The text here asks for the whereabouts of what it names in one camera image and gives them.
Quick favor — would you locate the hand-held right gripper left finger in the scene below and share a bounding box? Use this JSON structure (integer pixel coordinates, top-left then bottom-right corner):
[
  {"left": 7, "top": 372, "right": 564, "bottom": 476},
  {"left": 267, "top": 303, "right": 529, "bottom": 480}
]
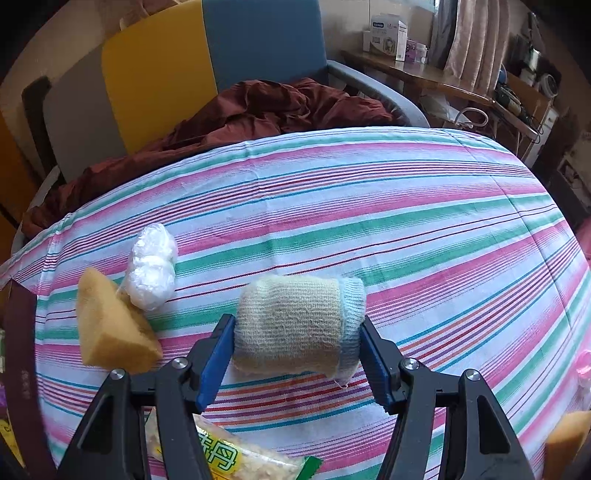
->
[{"left": 56, "top": 314, "right": 237, "bottom": 480}]

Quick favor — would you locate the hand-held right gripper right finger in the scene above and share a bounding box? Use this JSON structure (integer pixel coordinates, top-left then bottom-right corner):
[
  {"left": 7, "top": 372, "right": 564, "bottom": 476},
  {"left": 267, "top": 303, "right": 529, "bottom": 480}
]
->
[{"left": 359, "top": 318, "right": 536, "bottom": 480}]

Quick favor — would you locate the beige sock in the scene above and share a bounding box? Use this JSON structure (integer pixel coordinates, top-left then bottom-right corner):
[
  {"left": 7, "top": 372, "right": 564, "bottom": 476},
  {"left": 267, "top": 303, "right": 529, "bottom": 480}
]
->
[{"left": 231, "top": 274, "right": 368, "bottom": 384}]

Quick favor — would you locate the yellow green snack packet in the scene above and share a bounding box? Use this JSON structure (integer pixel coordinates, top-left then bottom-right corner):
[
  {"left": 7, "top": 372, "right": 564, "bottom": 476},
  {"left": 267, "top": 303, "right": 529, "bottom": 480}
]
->
[{"left": 145, "top": 406, "right": 324, "bottom": 480}]

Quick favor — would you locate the orange wedge sponge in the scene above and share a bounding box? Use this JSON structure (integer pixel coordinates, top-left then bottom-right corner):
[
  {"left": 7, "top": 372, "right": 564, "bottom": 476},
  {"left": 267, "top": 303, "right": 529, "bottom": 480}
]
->
[{"left": 76, "top": 268, "right": 164, "bottom": 374}]

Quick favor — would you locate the small white plastic bag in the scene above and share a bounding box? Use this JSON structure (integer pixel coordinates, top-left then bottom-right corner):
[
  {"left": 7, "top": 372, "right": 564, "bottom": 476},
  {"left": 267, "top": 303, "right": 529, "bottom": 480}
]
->
[{"left": 126, "top": 223, "right": 179, "bottom": 310}]

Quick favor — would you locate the striped bed sheet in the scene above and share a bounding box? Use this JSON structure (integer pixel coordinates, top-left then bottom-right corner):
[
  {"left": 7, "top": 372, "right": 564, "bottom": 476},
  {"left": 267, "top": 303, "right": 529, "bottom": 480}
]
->
[{"left": 0, "top": 127, "right": 591, "bottom": 480}]

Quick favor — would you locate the dark maroon box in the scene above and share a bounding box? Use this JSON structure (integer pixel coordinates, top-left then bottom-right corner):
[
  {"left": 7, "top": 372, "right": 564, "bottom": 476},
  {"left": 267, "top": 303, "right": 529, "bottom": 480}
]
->
[{"left": 0, "top": 279, "right": 58, "bottom": 480}]

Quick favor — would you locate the maroon blanket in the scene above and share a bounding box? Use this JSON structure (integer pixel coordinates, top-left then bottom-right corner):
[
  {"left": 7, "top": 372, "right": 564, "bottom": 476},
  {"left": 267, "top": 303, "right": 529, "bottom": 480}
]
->
[{"left": 21, "top": 78, "right": 407, "bottom": 238}]

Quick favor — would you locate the wooden desk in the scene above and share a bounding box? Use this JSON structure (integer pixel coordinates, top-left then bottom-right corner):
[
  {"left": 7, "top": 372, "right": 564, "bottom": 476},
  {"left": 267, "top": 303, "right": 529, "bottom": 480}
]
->
[{"left": 341, "top": 48, "right": 555, "bottom": 139}]

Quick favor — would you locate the yellow blue grey armchair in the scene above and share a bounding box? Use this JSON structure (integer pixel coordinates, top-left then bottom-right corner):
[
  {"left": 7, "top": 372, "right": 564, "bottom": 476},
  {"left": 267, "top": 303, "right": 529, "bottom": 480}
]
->
[{"left": 21, "top": 0, "right": 430, "bottom": 185}]

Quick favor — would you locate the small purple box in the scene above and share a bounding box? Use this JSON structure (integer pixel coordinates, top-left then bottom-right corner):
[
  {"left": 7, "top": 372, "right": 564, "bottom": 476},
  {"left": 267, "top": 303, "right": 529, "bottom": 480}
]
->
[{"left": 404, "top": 39, "right": 430, "bottom": 63}]

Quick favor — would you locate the black silver stereo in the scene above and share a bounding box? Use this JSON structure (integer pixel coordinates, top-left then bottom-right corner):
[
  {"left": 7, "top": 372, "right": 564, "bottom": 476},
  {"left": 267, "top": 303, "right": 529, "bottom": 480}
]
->
[{"left": 526, "top": 46, "right": 561, "bottom": 100}]

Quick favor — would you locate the white carton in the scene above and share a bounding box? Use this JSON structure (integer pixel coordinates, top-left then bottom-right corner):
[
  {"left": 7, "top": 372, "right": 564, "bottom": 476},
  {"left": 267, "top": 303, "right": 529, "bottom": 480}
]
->
[{"left": 362, "top": 14, "right": 408, "bottom": 62}]

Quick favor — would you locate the pink patterned curtain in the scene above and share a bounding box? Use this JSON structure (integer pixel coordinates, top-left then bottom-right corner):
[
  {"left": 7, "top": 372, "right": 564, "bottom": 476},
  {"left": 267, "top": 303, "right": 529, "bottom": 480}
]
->
[{"left": 434, "top": 0, "right": 511, "bottom": 95}]

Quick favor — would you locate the white cable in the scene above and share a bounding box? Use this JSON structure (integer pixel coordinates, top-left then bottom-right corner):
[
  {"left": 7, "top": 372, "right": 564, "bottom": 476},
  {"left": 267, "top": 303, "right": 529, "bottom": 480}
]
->
[{"left": 455, "top": 107, "right": 490, "bottom": 132}]

